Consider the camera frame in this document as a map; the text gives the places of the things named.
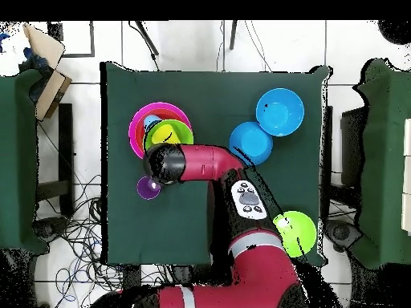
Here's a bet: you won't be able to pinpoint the light blue plastic bowl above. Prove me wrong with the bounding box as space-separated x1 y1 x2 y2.
228 120 275 167
255 87 305 138

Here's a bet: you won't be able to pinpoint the yellow plastic cup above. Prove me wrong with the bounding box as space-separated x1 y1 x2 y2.
151 124 181 145

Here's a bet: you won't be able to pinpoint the black metal stand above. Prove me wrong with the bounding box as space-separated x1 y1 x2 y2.
36 103 75 219

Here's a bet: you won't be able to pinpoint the black equipment with knob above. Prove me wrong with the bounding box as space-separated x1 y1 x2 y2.
33 216 70 243

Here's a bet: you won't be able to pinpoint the cardboard box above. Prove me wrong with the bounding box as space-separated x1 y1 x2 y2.
22 22 73 122

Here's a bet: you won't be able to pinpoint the black power strip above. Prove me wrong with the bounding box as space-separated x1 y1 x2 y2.
123 265 143 291

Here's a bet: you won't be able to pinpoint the black tripod leg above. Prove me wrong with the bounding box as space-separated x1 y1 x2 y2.
128 20 161 72
228 19 239 51

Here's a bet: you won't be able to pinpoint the light blue plastic cup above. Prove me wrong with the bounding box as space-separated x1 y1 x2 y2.
143 115 162 131

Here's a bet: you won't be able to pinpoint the white box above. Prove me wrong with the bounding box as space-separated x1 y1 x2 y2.
402 118 411 237

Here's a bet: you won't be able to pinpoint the orange plastic bowl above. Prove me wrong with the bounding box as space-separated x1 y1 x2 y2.
134 107 190 156

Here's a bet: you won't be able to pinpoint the green plastic bowl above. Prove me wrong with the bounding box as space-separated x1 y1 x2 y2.
272 210 318 258
143 119 195 152

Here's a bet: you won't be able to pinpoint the grey chair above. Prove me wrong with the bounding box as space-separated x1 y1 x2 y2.
323 219 361 253

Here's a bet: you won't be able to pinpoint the black rectangular object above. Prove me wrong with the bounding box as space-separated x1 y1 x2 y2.
340 107 368 188

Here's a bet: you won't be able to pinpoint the blue cable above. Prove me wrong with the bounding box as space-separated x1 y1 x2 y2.
55 237 104 304

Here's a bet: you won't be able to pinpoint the dark green tablecloth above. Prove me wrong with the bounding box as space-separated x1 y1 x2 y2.
348 59 411 270
100 61 332 266
0 68 50 255

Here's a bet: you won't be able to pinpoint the purple plastic cup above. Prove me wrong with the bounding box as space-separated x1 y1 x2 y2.
136 176 162 201

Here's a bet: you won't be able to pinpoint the large pink plastic bowl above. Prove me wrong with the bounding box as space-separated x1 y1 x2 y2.
128 101 193 160

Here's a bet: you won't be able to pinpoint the blue cloth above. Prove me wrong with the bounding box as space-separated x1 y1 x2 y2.
18 47 53 74

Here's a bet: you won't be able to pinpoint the tangled black floor cables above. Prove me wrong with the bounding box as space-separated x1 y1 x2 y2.
35 172 176 308

